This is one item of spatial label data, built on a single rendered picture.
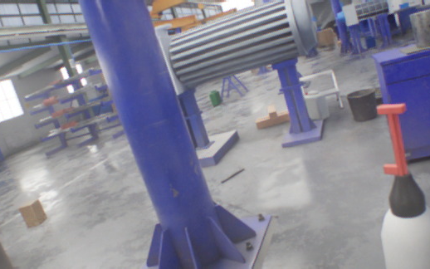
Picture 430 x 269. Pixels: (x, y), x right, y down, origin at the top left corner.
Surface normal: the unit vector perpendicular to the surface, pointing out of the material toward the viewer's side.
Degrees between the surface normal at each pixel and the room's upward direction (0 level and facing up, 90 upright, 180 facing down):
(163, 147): 90
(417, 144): 90
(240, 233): 90
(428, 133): 90
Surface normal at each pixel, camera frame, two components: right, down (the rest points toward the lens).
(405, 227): -0.60, -0.24
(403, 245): -0.69, 0.04
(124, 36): 0.18, 0.16
